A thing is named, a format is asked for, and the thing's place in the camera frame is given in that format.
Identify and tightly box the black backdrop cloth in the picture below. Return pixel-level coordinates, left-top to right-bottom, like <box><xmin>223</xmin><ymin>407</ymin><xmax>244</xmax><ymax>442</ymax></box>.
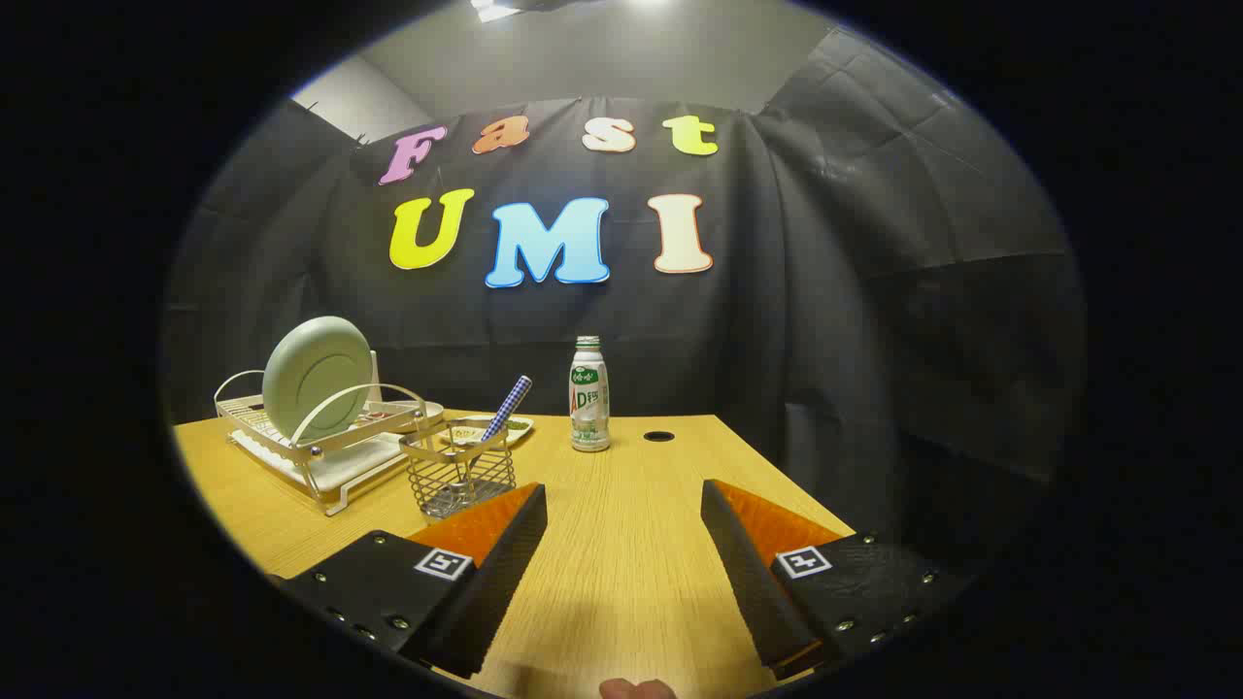
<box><xmin>160</xmin><ymin>27</ymin><xmax>1087</xmax><ymax>583</ymax></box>

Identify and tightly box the beige round plate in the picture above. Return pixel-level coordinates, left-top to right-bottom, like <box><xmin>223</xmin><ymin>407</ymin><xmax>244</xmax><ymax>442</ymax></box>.
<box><xmin>359</xmin><ymin>398</ymin><xmax>446</xmax><ymax>430</ymax></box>

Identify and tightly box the pale green plate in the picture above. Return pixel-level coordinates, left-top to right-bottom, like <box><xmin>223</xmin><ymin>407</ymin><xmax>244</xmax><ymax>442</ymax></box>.
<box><xmin>262</xmin><ymin>316</ymin><xmax>375</xmax><ymax>443</ymax></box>

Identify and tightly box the white wire dish rack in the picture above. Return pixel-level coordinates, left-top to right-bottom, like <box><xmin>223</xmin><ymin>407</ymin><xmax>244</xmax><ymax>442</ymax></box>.
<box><xmin>214</xmin><ymin>349</ymin><xmax>446</xmax><ymax>516</ymax></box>

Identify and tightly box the metal wire basket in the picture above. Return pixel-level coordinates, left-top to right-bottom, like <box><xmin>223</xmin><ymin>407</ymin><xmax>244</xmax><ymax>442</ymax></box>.
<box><xmin>399</xmin><ymin>419</ymin><xmax>518</xmax><ymax>520</ymax></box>

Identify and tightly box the white green drink bottle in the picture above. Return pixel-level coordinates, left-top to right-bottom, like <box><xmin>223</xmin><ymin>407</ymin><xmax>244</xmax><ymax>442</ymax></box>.
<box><xmin>569</xmin><ymin>336</ymin><xmax>612</xmax><ymax>453</ymax></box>

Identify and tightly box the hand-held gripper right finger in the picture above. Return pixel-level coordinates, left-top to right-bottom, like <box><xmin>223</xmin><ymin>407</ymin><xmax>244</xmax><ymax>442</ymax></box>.
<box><xmin>701</xmin><ymin>479</ymin><xmax>972</xmax><ymax>681</ymax></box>

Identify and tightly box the white compartment dish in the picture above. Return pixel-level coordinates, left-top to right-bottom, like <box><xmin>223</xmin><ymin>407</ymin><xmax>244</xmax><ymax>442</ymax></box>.
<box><xmin>439</xmin><ymin>415</ymin><xmax>535</xmax><ymax>449</ymax></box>

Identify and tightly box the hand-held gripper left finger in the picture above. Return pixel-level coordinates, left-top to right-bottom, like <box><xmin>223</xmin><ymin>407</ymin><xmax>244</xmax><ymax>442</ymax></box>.
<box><xmin>277</xmin><ymin>483</ymin><xmax>548</xmax><ymax>681</ymax></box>

